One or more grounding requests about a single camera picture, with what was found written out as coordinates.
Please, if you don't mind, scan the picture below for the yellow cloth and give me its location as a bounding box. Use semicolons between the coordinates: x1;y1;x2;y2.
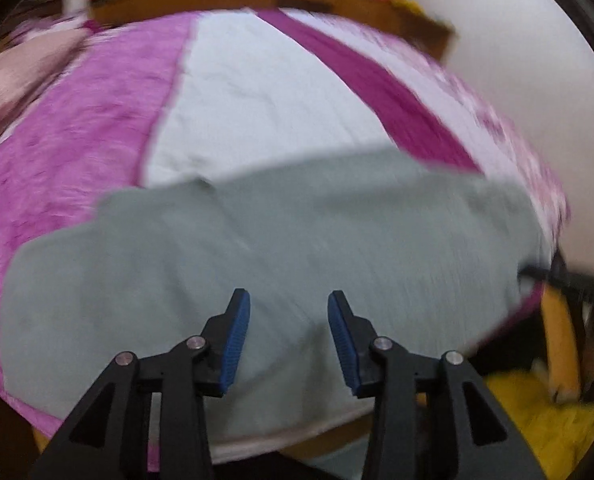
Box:
484;367;594;480

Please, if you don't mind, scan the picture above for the pink pillow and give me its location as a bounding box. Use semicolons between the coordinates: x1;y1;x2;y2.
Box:
0;25;90;156

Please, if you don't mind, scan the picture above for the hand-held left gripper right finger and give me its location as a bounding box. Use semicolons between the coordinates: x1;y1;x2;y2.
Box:
327;290;548;480

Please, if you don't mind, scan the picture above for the pink and white bedspread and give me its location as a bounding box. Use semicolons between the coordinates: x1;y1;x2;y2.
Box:
0;7;573;471

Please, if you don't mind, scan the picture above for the grey towel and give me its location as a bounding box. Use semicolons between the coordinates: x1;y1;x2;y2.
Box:
0;146;548;480

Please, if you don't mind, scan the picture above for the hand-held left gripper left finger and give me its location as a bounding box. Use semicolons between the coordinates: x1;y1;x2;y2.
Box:
29;288;251;480

